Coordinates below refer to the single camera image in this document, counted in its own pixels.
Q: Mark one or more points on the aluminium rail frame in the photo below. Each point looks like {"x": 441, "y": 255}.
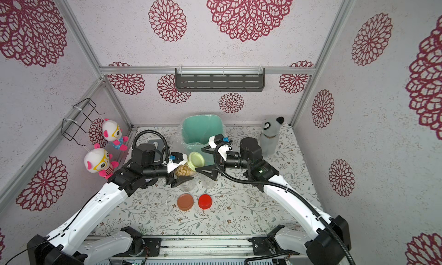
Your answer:
{"x": 181, "y": 247}

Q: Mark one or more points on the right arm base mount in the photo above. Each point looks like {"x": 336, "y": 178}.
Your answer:
{"x": 267, "y": 245}

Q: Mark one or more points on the black wire basket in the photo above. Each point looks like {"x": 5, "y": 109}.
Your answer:
{"x": 73, "y": 129}

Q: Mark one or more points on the grey wall shelf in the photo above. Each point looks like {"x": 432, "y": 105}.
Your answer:
{"x": 222, "y": 80}

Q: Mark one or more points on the green trash bin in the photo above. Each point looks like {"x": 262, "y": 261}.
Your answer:
{"x": 200, "y": 132}

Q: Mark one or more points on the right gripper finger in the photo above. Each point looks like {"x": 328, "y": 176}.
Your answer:
{"x": 211, "y": 149}
{"x": 209, "y": 171}

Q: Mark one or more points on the brown jar lid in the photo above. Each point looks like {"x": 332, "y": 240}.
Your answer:
{"x": 185, "y": 202}

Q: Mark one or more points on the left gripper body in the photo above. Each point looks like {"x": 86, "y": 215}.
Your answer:
{"x": 170, "y": 177}

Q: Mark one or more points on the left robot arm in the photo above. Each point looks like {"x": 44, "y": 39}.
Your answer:
{"x": 66, "y": 245}

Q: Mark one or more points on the green jar lid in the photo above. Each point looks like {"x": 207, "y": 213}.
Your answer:
{"x": 195, "y": 160}

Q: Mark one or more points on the lower pink white plush doll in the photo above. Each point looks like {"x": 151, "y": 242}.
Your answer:
{"x": 100, "y": 161}

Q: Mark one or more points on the upper pink white plush doll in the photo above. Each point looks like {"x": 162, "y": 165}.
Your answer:
{"x": 113, "y": 133}

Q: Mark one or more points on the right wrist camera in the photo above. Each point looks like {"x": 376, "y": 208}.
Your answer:
{"x": 220, "y": 145}

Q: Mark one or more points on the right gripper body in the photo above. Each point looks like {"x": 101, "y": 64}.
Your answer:
{"x": 218, "y": 163}

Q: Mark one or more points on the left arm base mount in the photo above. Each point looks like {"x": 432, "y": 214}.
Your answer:
{"x": 145, "y": 246}

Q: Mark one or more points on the grey plush dog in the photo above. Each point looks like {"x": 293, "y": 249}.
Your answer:
{"x": 269, "y": 136}

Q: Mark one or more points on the red lidded peanut jar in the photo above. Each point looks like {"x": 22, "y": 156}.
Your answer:
{"x": 207, "y": 182}

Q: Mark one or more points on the red jar lid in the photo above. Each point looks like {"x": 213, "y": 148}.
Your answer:
{"x": 205, "y": 201}

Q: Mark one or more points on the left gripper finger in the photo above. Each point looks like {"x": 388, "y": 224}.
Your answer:
{"x": 177, "y": 156}
{"x": 181, "y": 180}

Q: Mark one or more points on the pink white plush doll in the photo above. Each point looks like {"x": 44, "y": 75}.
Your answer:
{"x": 113, "y": 133}
{"x": 100, "y": 161}

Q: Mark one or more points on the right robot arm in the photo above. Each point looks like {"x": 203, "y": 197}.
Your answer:
{"x": 325, "y": 240}

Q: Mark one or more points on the green lidded peanut jar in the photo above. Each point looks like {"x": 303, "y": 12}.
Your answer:
{"x": 184, "y": 170}

